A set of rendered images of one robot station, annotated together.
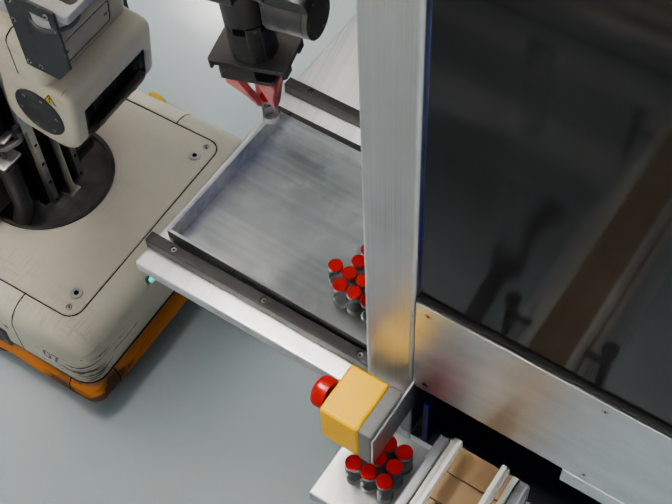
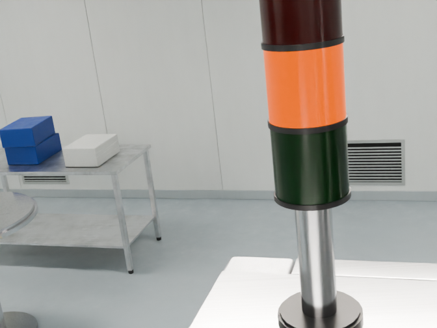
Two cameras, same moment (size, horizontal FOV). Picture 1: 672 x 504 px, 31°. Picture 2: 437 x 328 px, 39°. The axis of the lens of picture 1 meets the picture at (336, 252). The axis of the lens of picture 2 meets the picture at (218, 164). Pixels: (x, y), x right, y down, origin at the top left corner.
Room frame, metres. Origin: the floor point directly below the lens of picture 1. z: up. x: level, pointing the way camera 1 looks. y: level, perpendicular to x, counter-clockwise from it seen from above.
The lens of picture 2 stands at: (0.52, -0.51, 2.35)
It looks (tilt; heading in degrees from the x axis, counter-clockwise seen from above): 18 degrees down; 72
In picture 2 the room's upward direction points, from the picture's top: 6 degrees counter-clockwise
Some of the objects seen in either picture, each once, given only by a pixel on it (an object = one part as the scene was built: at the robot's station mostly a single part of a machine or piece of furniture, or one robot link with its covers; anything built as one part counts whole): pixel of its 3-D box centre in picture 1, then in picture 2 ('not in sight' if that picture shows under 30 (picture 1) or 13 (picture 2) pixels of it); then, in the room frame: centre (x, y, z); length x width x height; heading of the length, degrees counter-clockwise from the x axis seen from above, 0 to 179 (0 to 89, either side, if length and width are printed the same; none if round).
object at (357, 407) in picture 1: (360, 412); not in sight; (0.62, -0.02, 1.00); 0.08 x 0.07 x 0.07; 53
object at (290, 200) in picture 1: (320, 227); not in sight; (0.96, 0.02, 0.90); 0.34 x 0.26 x 0.04; 52
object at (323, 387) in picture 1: (328, 394); not in sight; (0.65, 0.02, 1.00); 0.04 x 0.04 x 0.04; 53
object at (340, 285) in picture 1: (372, 252); not in sight; (0.91, -0.05, 0.91); 0.18 x 0.02 x 0.05; 142
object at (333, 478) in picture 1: (383, 482); not in sight; (0.58, -0.04, 0.87); 0.14 x 0.13 x 0.02; 53
